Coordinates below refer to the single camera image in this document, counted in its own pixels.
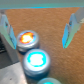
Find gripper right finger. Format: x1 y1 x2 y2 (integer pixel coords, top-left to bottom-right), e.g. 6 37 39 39
61 7 84 50

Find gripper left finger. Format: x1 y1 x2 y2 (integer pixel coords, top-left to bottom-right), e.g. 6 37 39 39
0 13 18 51

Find red button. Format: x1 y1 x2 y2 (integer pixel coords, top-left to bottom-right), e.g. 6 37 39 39
15 29 41 55

